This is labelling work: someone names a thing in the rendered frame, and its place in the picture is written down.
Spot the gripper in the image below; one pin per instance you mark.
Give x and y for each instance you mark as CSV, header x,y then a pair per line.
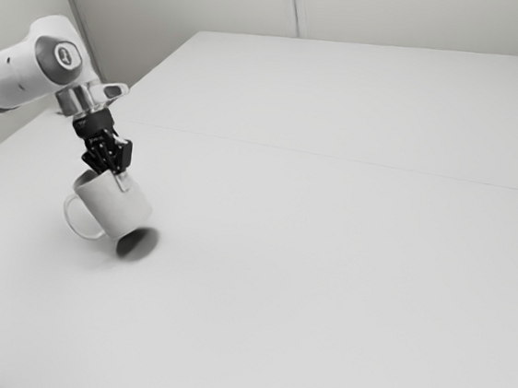
x,y
93,129

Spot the white mug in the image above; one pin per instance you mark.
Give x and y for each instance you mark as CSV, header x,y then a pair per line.
x,y
114,209

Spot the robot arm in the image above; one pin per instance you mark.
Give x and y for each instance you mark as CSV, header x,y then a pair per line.
x,y
17,71

